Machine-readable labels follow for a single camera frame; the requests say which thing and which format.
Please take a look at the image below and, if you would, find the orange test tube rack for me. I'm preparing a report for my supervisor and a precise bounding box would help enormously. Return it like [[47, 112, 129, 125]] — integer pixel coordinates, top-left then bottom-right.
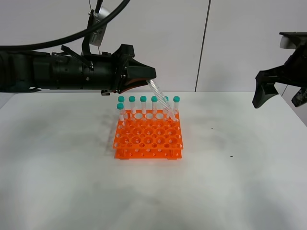
[[113, 110, 184, 160]]

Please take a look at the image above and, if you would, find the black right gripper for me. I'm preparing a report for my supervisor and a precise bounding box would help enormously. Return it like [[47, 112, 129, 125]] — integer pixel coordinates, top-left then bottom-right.
[[252, 46, 307, 109]]

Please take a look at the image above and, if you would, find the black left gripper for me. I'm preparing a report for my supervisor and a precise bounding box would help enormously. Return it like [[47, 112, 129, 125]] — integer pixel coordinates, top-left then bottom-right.
[[81, 44, 156, 94]]

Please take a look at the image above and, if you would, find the black left camera cable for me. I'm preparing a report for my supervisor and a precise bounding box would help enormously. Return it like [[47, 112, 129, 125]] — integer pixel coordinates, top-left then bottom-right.
[[0, 0, 131, 51]]

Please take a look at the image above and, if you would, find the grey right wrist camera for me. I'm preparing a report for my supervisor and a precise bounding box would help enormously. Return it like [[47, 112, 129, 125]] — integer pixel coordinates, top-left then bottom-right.
[[279, 32, 307, 49]]

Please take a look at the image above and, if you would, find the teal capped test tube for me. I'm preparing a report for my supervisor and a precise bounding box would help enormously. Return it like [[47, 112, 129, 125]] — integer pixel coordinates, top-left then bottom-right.
[[147, 80, 177, 121]]

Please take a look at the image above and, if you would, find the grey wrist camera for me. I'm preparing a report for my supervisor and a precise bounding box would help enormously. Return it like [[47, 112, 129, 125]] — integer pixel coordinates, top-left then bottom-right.
[[279, 32, 307, 49], [89, 0, 110, 47]]

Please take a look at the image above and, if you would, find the teal capped tube front left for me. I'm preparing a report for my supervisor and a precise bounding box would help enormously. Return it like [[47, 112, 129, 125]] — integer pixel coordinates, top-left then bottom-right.
[[117, 103, 125, 121]]

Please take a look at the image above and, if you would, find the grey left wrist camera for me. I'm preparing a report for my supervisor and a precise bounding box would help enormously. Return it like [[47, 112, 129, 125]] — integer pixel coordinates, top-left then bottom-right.
[[89, 0, 110, 47]]

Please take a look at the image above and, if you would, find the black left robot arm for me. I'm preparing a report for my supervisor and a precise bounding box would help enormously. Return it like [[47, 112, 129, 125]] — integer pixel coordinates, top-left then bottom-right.
[[0, 44, 156, 95]]

